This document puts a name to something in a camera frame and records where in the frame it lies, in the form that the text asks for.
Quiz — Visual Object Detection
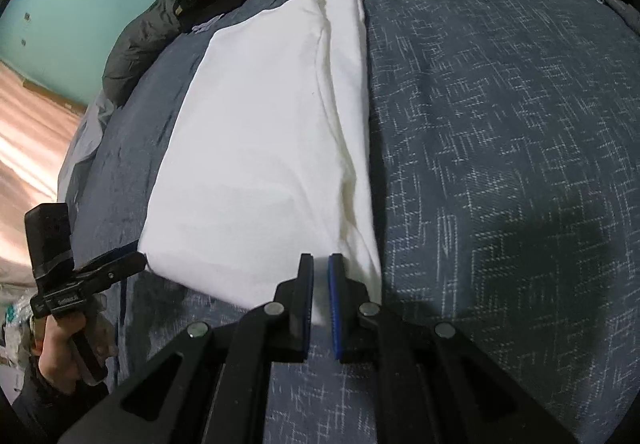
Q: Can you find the white long sleeve shirt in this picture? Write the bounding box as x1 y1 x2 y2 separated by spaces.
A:
139 0 382 309

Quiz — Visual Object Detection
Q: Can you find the person left hand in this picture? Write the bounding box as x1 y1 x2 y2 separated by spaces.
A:
38 312 118 395

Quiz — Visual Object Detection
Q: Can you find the white plastic bag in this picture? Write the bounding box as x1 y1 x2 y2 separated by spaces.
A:
1 288 35 369

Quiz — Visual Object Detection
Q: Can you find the light grey pillow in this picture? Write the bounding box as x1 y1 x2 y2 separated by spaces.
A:
58 91 115 203

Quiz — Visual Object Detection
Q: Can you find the person left dark sleeve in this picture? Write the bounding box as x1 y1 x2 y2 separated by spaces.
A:
12 357 108 443

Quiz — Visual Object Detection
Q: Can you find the pink curtain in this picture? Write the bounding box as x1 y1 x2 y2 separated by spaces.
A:
0 65 86 287

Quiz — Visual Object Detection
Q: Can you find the dark grey rolled duvet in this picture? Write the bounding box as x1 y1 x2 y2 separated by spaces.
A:
102 0 195 108

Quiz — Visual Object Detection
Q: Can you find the light blue checked cloth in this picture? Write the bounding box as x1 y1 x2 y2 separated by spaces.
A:
191 14 224 34

